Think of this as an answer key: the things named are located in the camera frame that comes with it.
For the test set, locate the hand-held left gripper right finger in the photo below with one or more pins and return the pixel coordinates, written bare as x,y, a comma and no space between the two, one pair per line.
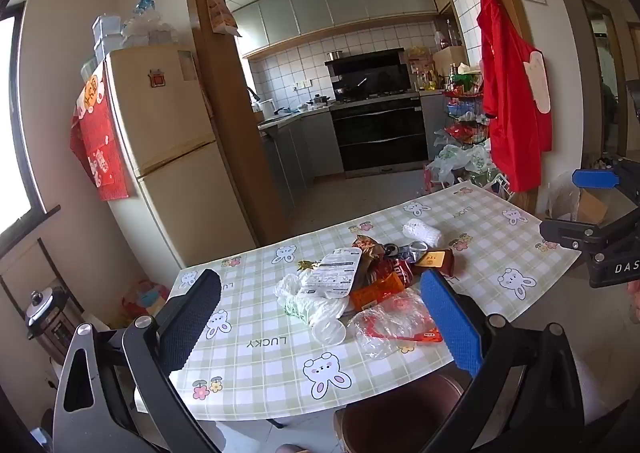
450,323

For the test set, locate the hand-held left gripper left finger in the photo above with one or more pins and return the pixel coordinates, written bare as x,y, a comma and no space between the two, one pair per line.
187,318

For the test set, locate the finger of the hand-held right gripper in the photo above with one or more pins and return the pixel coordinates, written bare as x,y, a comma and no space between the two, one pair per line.
572,232
595,178

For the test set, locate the clear red plastic wrapper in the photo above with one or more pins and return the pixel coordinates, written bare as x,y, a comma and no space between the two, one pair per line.
395,323

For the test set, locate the brown packet with yellow label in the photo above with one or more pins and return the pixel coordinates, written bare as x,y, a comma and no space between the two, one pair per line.
436,260

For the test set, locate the red cola can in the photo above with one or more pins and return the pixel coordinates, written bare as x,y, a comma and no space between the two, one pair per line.
400,269

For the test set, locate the orange snack packet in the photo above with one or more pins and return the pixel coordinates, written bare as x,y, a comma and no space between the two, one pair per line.
375,294

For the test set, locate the white foam net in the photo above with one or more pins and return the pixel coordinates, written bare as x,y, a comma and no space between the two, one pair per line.
422,231

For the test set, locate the brown round trash bin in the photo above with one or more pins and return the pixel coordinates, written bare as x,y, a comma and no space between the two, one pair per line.
400,413

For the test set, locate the brown snack bag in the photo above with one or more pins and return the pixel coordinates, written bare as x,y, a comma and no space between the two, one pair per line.
367,249

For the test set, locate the white green-print plastic bag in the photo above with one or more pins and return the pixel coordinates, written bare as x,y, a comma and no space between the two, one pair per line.
300,304

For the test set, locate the clear plastic cup lid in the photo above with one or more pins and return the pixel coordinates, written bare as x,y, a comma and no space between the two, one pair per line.
329,332

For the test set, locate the white printed label packet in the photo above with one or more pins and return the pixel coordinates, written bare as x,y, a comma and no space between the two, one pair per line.
332,273

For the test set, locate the brown cardboard box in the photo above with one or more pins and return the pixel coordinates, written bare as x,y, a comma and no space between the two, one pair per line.
591,205

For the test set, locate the colourful toy pile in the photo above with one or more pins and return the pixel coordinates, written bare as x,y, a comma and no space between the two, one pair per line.
145,300

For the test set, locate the green checked bunny tablecloth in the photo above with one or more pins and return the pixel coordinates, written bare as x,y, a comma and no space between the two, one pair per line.
270,363

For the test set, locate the red apron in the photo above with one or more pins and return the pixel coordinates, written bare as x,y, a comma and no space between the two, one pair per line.
515,103

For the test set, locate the white green plastic bags pile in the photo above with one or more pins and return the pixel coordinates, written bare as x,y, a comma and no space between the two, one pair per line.
457,160

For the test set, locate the steel pressure cooker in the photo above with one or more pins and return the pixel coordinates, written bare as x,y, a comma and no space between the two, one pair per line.
50,323

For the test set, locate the beige refrigerator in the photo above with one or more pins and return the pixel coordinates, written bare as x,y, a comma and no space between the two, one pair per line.
165,143

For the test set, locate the red hanging cloth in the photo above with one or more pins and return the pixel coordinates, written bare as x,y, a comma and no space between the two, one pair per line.
100,148

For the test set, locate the yellow cooking oil bottle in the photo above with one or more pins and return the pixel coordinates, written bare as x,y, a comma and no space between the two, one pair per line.
428,80

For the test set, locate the black built-in oven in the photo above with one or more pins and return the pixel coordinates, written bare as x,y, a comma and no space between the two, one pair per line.
382,133

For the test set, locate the clear glass bottle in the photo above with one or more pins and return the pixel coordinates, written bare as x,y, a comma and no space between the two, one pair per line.
451,33

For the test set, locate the grey lower cabinets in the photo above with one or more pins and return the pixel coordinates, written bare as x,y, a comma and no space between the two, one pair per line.
312,148

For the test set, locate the white kettle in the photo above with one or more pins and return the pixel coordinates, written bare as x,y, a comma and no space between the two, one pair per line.
268,109

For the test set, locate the red fridge magnet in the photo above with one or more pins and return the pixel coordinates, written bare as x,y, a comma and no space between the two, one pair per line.
158,78

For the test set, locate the black range hood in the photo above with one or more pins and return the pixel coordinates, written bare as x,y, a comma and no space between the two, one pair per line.
372,73

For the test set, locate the lidded cooking pot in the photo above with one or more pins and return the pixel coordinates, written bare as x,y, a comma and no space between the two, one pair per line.
318,102

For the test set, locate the black wok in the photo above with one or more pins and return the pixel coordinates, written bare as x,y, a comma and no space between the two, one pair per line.
347,90

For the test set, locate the dark framed window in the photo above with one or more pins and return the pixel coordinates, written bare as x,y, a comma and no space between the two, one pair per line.
12,133

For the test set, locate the steel pot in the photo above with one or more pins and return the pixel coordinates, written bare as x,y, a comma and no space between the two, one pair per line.
335,55

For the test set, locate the white storage boxes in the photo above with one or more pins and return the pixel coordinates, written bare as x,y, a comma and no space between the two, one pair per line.
106,35

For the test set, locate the clear plastic bag bundle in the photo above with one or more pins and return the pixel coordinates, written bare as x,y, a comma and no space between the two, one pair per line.
150,25

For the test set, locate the hanging paper bag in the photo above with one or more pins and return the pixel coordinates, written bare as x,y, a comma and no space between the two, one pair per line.
221,13

